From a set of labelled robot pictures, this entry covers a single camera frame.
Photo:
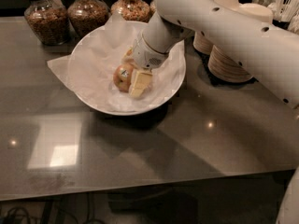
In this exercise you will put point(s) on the white paper liner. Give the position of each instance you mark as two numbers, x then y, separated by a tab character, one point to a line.
93	56

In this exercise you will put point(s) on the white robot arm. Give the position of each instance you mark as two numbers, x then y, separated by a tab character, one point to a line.
247	132

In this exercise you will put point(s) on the glass jar dark cereal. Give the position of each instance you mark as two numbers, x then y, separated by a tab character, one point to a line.
48	20

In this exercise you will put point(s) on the front stack paper bowls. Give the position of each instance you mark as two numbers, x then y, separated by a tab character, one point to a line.
223	67

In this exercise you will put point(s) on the glass jar light cereal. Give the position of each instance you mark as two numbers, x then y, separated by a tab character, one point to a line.
152	8

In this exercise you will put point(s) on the glass jar mixed cereal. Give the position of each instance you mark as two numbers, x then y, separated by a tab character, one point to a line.
132	10

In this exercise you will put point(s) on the rear stack paper bowls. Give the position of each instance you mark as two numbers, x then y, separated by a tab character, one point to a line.
200	43

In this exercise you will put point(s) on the red yellow apple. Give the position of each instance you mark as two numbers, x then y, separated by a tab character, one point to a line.
122	77

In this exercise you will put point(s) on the white bowl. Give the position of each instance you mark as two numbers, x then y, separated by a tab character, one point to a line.
93	94

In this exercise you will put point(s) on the stack paper bowls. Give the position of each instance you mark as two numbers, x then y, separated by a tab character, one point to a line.
223	67
200	43

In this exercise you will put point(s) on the black tray under bowls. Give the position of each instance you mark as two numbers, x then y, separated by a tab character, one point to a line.
216	81

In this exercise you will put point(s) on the glass jar brown cereal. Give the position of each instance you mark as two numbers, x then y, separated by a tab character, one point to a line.
87	15

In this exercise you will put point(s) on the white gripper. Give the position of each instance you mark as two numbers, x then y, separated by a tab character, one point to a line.
146	54

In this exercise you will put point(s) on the white utensils in holder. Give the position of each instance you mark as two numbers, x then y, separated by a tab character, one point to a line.
285	13

